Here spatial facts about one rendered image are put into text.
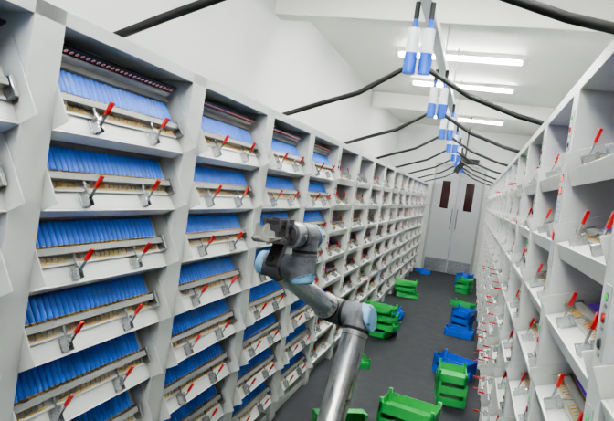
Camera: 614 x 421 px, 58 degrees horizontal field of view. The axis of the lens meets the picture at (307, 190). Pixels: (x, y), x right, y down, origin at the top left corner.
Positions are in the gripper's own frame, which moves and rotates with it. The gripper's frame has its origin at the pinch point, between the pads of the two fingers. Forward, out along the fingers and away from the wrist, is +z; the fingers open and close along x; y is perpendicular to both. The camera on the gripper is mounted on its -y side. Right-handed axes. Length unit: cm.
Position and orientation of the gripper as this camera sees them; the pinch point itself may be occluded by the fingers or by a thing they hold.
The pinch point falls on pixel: (254, 239)
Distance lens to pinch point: 174.1
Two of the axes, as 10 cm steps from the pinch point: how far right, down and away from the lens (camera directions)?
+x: 8.6, 0.6, -5.1
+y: 1.0, -9.9, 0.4
